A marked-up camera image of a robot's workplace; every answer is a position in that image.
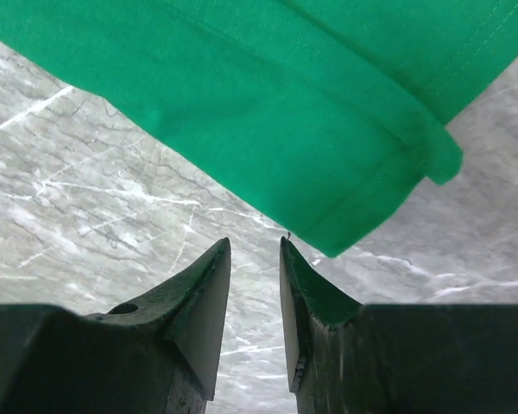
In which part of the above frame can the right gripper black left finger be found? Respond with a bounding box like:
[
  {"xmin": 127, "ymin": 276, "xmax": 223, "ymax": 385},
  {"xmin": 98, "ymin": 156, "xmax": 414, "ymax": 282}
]
[{"xmin": 0, "ymin": 239, "xmax": 231, "ymax": 413}]

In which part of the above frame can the green t-shirt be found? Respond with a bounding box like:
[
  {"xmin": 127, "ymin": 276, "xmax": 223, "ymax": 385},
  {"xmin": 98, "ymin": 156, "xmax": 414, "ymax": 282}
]
[{"xmin": 0, "ymin": 0, "xmax": 518, "ymax": 257}]

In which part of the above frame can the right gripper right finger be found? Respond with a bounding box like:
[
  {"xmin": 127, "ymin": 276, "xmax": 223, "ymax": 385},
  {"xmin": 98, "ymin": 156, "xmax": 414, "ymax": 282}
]
[{"xmin": 280, "ymin": 238, "xmax": 518, "ymax": 413}]

